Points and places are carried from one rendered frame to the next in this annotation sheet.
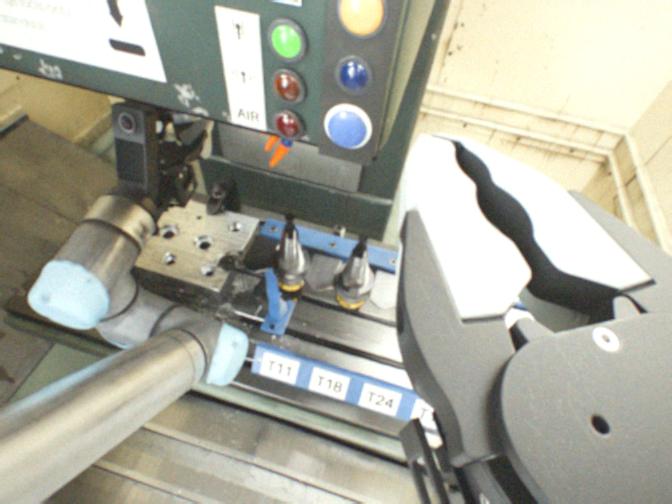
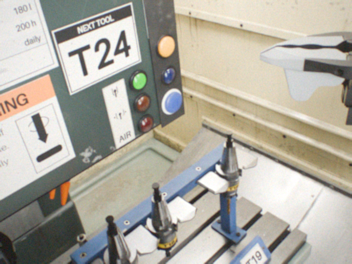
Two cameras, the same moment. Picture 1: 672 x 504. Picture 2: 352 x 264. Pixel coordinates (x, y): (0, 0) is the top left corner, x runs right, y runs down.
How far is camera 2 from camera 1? 0.36 m
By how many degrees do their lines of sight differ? 39
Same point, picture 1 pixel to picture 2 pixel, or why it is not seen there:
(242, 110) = (121, 136)
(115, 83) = (37, 188)
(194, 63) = (91, 130)
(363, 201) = (53, 220)
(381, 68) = (177, 64)
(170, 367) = not seen: outside the picture
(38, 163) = not seen: outside the picture
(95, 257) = not seen: outside the picture
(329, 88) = (160, 89)
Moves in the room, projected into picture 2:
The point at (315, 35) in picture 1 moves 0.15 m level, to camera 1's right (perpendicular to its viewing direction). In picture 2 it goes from (148, 69) to (212, 28)
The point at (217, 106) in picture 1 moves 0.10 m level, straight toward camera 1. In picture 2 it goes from (106, 146) to (186, 152)
